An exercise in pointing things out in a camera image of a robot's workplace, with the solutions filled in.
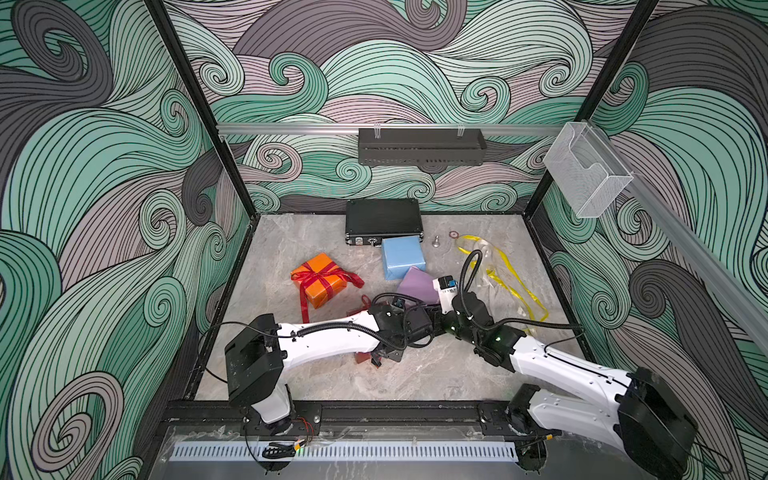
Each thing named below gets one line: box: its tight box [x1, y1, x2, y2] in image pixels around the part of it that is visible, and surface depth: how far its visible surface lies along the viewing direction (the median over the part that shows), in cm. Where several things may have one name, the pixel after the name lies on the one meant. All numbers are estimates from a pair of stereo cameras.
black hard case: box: [345, 198, 424, 247], surface depth 117 cm
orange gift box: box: [291, 253, 347, 309], surface depth 94 cm
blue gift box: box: [382, 235, 427, 280], surface depth 102 cm
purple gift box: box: [397, 266, 440, 305], surface depth 96 cm
